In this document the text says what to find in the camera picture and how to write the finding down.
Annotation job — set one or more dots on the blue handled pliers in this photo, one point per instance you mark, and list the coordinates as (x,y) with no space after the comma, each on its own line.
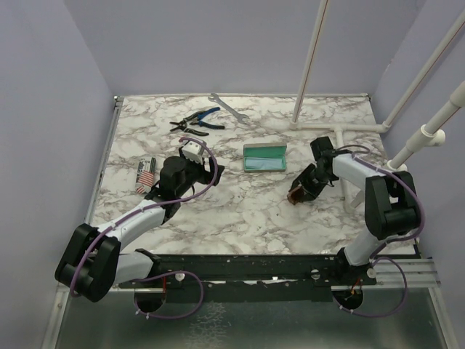
(197,118)

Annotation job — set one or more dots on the white PVC pipe frame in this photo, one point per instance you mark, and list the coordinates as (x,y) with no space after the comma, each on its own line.
(432,35)

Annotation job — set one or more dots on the grey rectangular block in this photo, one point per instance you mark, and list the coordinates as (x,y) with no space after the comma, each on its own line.
(265,150)

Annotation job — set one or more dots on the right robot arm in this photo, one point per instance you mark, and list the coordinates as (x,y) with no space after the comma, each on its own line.
(392,210)

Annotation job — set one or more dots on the silver open-end wrench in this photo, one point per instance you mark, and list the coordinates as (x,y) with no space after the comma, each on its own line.
(241,117)

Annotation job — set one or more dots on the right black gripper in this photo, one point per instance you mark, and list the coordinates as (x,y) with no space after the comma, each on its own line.
(312,191)

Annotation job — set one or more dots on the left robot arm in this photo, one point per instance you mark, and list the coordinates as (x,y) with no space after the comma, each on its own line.
(93,260)

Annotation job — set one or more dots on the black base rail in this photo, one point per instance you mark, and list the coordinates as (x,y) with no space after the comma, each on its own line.
(248,278)

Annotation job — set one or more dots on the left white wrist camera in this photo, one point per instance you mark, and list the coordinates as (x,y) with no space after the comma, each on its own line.
(192,152)

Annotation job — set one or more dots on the black handled cutters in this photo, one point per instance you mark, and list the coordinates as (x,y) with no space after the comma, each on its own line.
(184,128)

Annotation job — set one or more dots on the aluminium extrusion rail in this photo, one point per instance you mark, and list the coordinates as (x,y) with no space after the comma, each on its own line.
(62,292)

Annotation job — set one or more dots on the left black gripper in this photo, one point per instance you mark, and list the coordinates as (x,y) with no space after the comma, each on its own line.
(206,177)

